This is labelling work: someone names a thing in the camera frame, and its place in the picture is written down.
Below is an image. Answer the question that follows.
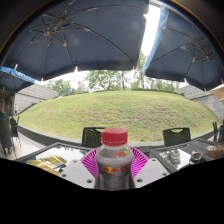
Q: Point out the small round glass dish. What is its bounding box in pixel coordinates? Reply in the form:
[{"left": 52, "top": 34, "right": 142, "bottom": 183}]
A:
[{"left": 190, "top": 150, "right": 203, "bottom": 164}]

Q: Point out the dark wicker patio chair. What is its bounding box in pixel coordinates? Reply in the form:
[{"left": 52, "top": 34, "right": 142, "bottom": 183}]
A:
[
  {"left": 212, "top": 120, "right": 224, "bottom": 144},
  {"left": 81, "top": 126, "right": 108, "bottom": 149},
  {"left": 162, "top": 127, "right": 192, "bottom": 147},
  {"left": 0, "top": 114, "right": 15, "bottom": 158},
  {"left": 9, "top": 116, "right": 22, "bottom": 148}
]

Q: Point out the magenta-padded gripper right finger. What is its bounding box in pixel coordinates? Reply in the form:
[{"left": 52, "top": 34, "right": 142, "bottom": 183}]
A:
[{"left": 128, "top": 146, "right": 171, "bottom": 190}]

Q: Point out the yellow crumpled cloth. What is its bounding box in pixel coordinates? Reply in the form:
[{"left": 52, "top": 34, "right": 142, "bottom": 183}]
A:
[{"left": 26, "top": 154, "right": 68, "bottom": 176}]

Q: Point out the red-capped clear drink bottle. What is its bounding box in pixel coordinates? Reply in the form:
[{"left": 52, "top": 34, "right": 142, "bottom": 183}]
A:
[{"left": 94, "top": 127, "right": 135, "bottom": 192}]

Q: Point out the blue umbrella with white lettering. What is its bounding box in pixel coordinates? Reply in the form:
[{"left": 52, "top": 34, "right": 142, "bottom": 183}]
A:
[{"left": 0, "top": 66, "right": 36, "bottom": 94}]

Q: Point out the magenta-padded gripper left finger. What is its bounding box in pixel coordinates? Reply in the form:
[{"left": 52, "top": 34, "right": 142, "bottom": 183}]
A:
[{"left": 59, "top": 147, "right": 101, "bottom": 190}]

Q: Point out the navy umbrella with light-blue edge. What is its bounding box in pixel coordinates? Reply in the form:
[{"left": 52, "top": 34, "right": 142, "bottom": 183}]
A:
[{"left": 142, "top": 6, "right": 224, "bottom": 91}]

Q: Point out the large navy patio umbrella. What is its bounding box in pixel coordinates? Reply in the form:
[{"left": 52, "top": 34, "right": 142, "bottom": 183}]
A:
[{"left": 0, "top": 0, "right": 150, "bottom": 81}]

